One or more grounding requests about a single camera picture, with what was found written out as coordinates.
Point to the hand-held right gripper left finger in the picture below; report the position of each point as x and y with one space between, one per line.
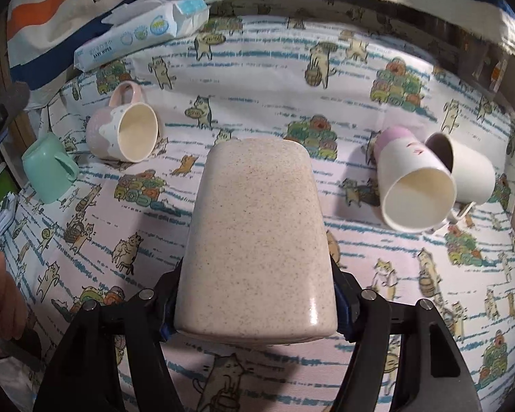
168 318

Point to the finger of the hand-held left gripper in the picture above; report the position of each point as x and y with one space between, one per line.
6 105

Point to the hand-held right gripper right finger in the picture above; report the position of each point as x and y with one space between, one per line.
341 309

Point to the speckled beige cup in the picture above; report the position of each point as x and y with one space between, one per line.
257 231

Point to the white cup with pink base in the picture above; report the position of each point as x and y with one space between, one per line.
405 158

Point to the person's left hand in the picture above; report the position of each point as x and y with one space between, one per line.
4 296

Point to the mint green mug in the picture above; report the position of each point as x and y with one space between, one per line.
45 171

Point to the pink and cream mug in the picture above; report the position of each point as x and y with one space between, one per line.
107 131

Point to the orange striped tote bag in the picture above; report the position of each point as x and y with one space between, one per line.
60 4

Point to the baby wipes pack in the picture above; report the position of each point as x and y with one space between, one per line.
133 30

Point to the white mug with dark inside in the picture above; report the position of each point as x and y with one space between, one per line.
474 176

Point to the cat printed blanket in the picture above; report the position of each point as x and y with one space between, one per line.
261 90

